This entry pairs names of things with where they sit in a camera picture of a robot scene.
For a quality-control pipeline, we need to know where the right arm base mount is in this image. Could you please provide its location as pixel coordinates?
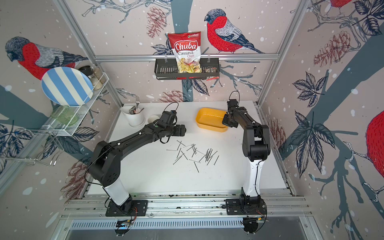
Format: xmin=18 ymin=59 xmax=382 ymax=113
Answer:
xmin=221 ymin=188 xmax=268 ymax=234

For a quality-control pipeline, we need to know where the red Chuba chips bag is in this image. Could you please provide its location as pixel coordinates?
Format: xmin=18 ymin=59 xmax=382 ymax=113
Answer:
xmin=168 ymin=32 xmax=202 ymax=74

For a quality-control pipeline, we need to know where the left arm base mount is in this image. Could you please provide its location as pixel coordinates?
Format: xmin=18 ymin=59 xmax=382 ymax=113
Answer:
xmin=104 ymin=194 xmax=149 ymax=236

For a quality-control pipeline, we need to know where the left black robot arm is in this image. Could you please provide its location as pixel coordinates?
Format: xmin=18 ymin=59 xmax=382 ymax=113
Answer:
xmin=87 ymin=110 xmax=187 ymax=208

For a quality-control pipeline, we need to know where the black lid spice jar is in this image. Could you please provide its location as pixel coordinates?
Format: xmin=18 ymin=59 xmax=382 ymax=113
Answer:
xmin=79 ymin=66 xmax=103 ymax=91

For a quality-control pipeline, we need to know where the purple grey mug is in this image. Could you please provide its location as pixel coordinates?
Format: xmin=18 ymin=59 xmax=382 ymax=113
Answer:
xmin=148 ymin=115 xmax=160 ymax=123

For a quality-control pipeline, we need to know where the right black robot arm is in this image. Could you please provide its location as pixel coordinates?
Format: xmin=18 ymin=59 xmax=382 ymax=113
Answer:
xmin=222 ymin=99 xmax=271 ymax=197

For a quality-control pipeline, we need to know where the green glass bowl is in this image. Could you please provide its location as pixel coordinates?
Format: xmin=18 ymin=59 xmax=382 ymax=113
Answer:
xmin=51 ymin=106 xmax=78 ymax=126

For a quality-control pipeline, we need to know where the white utensil holder cup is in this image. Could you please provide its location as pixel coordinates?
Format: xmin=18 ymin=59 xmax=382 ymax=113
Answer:
xmin=120 ymin=105 xmax=145 ymax=127

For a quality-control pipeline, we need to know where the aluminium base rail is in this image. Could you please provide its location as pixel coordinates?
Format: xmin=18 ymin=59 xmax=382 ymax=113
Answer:
xmin=59 ymin=194 xmax=313 ymax=230

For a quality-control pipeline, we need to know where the blue white striped plate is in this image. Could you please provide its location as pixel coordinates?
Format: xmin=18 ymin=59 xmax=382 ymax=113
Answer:
xmin=42 ymin=67 xmax=94 ymax=107

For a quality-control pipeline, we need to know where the black wire wall basket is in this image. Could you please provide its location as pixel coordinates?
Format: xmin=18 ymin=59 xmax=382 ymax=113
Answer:
xmin=154 ymin=58 xmax=220 ymax=80

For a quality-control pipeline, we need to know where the yellow plastic storage box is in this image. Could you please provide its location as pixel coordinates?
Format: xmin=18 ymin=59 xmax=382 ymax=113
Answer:
xmin=196 ymin=108 xmax=228 ymax=133

